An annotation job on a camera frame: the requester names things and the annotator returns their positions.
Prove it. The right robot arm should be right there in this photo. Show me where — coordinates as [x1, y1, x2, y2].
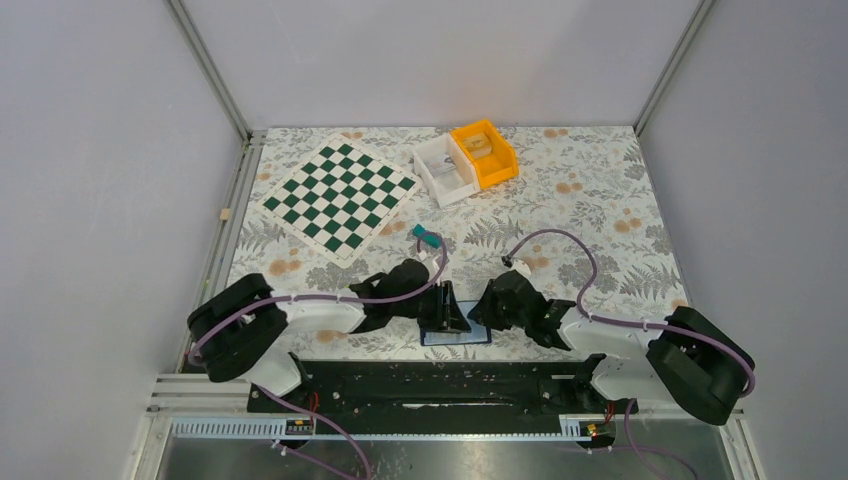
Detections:
[468, 270, 755, 425]

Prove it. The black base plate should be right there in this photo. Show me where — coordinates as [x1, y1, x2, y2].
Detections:
[286, 360, 629, 433]

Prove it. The orange plastic bin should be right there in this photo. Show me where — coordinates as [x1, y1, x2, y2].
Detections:
[450, 119, 519, 190]

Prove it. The navy blue card holder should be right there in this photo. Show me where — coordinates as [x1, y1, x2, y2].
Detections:
[420, 301, 492, 347]

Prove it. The green white chessboard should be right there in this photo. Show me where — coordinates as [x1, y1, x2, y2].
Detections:
[256, 134, 422, 268]

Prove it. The wooden block in orange bin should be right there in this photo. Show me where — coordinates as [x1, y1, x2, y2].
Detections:
[462, 133, 492, 160]

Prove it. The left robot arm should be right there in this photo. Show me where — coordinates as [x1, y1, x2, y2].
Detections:
[187, 259, 472, 411]

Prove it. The perforated metal rail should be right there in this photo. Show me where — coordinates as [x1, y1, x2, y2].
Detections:
[170, 415, 601, 442]

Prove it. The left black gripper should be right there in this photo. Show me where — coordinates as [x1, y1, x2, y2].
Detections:
[392, 280, 471, 334]

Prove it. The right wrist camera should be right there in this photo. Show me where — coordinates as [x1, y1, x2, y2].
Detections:
[508, 258, 532, 279]

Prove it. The white plastic bin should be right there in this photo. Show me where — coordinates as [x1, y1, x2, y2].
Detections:
[412, 134, 481, 209]

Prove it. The teal block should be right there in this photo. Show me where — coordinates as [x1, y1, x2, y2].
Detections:
[412, 224, 443, 250]

